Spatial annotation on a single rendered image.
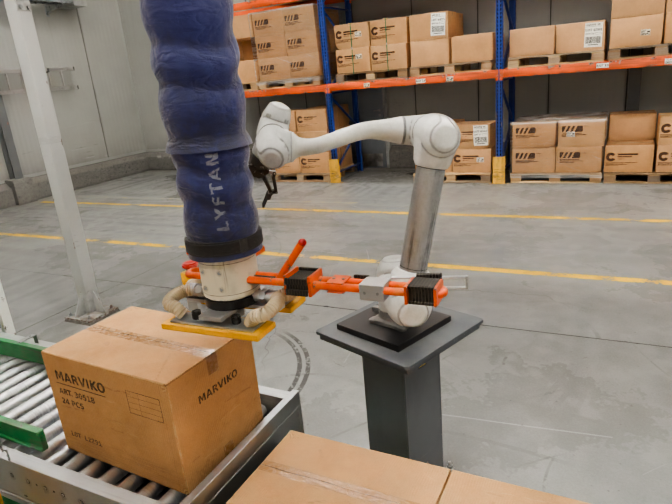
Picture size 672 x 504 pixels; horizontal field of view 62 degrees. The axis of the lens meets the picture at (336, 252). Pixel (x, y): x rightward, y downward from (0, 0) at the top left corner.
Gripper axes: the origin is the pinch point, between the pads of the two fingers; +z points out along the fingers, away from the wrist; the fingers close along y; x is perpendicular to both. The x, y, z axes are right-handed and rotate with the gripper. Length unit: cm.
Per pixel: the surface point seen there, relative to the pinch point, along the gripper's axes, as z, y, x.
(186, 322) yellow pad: 4, -18, -67
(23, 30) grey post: 66, -142, 250
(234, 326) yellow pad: -4, -6, -73
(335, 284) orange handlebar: -28, 15, -75
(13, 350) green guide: 131, -81, 19
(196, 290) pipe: 3, -16, -54
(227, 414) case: 41, 4, -70
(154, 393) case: 26, -22, -76
